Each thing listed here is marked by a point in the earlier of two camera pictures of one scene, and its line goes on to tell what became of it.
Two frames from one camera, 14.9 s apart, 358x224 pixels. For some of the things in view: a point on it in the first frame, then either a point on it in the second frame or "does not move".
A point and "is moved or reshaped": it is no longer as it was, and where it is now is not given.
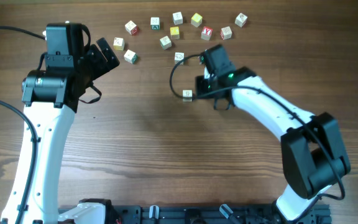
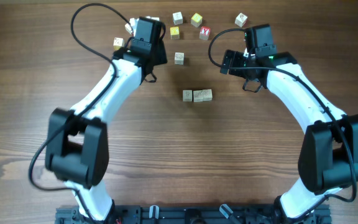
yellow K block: (174, 33) does not move
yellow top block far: (196, 20) does not move
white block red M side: (178, 56) does not move
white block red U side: (225, 33) is moved or reshaped
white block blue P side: (178, 18) does not move
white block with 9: (201, 59) is moved or reshaped
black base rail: (237, 214) does not move
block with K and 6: (240, 20) does not move
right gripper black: (199, 81) to (237, 57)
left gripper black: (102, 68) to (162, 55)
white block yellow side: (119, 43) does not move
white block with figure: (187, 95) does not move
